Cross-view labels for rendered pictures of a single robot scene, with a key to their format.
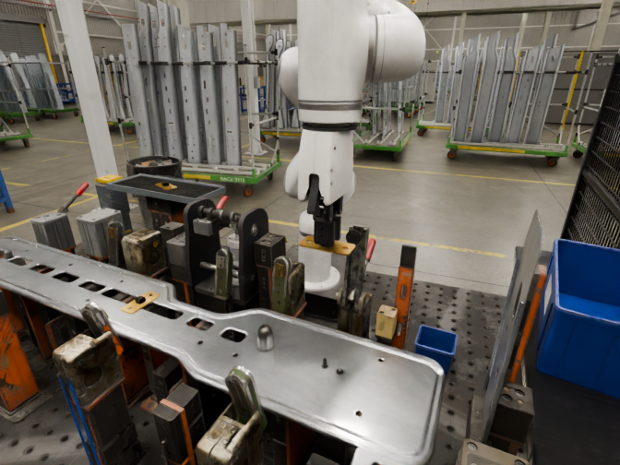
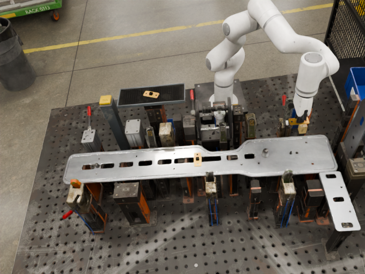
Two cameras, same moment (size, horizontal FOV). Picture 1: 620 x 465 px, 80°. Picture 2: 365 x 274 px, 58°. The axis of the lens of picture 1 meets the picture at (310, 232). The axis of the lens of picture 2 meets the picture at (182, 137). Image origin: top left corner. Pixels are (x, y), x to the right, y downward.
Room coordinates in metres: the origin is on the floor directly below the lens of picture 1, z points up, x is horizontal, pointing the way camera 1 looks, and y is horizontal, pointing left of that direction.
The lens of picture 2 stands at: (-0.18, 0.72, 2.37)
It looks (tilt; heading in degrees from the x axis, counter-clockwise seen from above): 51 degrees down; 343
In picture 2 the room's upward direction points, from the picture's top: 11 degrees counter-clockwise
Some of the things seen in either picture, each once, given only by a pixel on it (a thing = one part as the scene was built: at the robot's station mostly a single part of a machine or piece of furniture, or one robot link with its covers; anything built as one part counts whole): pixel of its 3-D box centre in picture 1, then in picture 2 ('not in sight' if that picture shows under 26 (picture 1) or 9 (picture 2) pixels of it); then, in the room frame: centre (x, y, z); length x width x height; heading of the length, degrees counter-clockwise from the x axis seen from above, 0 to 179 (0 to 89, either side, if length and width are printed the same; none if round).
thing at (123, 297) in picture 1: (128, 346); (185, 176); (0.75, 0.47, 0.84); 0.17 x 0.06 x 0.29; 155
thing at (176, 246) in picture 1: (195, 296); (192, 142); (0.91, 0.34, 0.89); 0.13 x 0.11 x 0.38; 155
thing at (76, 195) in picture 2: not in sight; (88, 209); (0.80, 1.00, 0.88); 0.15 x 0.11 x 0.36; 155
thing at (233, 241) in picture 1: (231, 290); (215, 134); (0.86, 0.22, 0.94); 0.18 x 0.13 x 0.49; 65
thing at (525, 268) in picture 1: (505, 336); (356, 129); (0.39, -0.26, 1.17); 0.12 x 0.01 x 0.34; 155
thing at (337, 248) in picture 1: (327, 242); (299, 120); (0.51, -0.03, 1.25); 0.08 x 0.04 x 0.01; 64
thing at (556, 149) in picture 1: (509, 109); not in sight; (6.84, -3.55, 0.88); 1.91 x 1.00 x 1.76; 66
